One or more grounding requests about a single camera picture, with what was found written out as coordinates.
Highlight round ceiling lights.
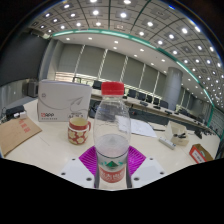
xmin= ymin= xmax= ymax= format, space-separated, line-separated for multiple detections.
xmin=31 ymin=0 xmax=224 ymax=108

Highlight clear red-capped water bottle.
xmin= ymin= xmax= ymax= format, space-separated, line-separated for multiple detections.
xmin=92 ymin=81 xmax=132 ymax=191

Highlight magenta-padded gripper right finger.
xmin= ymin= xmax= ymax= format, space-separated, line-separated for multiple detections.
xmin=126 ymin=145 xmax=166 ymax=189

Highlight shallow red-sided cardboard box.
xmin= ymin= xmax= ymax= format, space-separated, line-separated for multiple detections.
xmin=188 ymin=143 xmax=214 ymax=164

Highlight grey box-shaped machine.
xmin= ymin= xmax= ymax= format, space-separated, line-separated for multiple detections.
xmin=27 ymin=79 xmax=39 ymax=98

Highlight white power strip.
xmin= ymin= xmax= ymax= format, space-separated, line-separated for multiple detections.
xmin=158 ymin=136 xmax=177 ymax=150

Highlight row of black chairs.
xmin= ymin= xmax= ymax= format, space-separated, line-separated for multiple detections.
xmin=92 ymin=79 xmax=208 ymax=124

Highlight brown paper envelope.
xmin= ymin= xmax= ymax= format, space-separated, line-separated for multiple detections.
xmin=0 ymin=116 xmax=43 ymax=158

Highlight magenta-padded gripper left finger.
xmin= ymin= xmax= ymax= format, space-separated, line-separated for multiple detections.
xmin=59 ymin=145 xmax=98 ymax=190

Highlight white paper ream box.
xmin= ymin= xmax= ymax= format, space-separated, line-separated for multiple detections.
xmin=36 ymin=79 xmax=93 ymax=123

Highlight red floral ceramic mug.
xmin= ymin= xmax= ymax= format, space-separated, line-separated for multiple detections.
xmin=67 ymin=116 xmax=92 ymax=146

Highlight white printed paper sheet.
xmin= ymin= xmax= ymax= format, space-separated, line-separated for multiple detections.
xmin=114 ymin=114 xmax=158 ymax=138

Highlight small black device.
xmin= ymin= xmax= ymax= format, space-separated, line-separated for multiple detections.
xmin=5 ymin=105 xmax=28 ymax=122

